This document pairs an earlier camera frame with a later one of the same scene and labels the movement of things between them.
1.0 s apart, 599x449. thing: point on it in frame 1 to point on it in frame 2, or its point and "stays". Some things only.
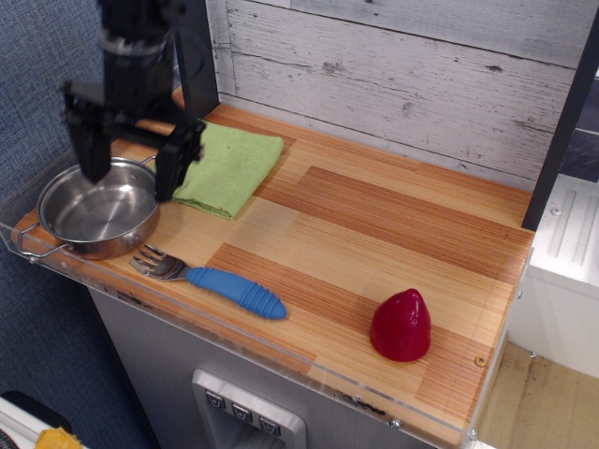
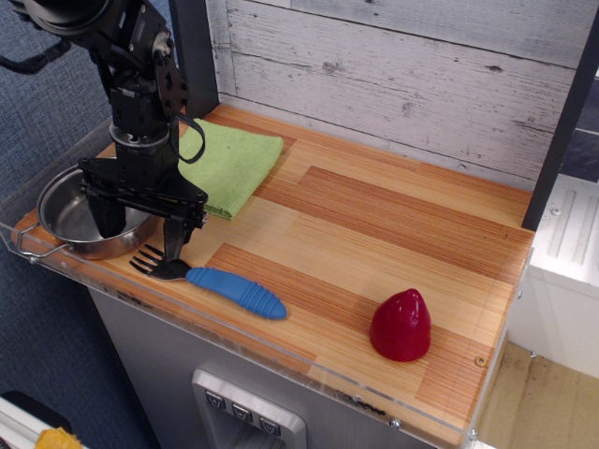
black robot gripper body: (140, 97) to (148, 177)
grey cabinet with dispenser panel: (195, 390) stays
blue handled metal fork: (160, 266) stays
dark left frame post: (196, 57) stays
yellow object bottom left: (57, 439) stays
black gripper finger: (173, 159) to (177, 234)
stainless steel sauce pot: (112, 217) stays
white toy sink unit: (556, 313) stays
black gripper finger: (93, 147) to (110, 215)
